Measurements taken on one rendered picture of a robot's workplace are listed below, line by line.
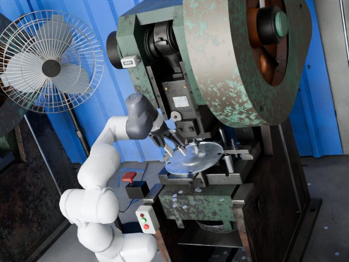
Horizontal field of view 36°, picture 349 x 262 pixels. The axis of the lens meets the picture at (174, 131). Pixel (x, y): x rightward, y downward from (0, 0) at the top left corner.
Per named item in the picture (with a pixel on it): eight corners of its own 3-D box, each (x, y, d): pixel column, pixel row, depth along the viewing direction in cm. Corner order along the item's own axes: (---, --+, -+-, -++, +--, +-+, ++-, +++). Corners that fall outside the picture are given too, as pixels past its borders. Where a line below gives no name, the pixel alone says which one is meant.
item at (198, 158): (225, 138, 266) (225, 137, 266) (220, 169, 241) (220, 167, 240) (170, 149, 274) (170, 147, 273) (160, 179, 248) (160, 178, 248)
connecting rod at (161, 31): (188, 95, 243) (166, 24, 229) (165, 97, 249) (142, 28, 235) (205, 76, 259) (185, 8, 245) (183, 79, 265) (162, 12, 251)
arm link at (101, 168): (55, 180, 175) (97, 186, 168) (85, 151, 189) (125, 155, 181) (71, 226, 185) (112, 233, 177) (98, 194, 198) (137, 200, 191)
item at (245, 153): (253, 159, 255) (248, 141, 251) (221, 160, 263) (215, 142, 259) (257, 153, 259) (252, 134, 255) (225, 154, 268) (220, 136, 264)
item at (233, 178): (242, 184, 249) (239, 173, 247) (160, 184, 272) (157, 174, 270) (262, 151, 272) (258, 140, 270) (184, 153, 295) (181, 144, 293)
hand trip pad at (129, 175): (135, 191, 266) (130, 178, 262) (125, 191, 269) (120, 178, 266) (142, 183, 271) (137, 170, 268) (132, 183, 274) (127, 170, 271)
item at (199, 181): (200, 202, 246) (192, 178, 240) (174, 201, 253) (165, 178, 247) (219, 172, 265) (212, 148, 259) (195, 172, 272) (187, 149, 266)
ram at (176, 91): (201, 138, 249) (183, 80, 237) (174, 139, 256) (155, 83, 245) (215, 120, 262) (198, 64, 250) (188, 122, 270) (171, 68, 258)
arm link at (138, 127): (129, 145, 212) (151, 145, 207) (112, 127, 203) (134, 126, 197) (142, 108, 221) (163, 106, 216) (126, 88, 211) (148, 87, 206)
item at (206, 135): (213, 142, 254) (210, 132, 252) (177, 144, 264) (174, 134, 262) (225, 126, 266) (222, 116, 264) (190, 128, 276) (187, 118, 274)
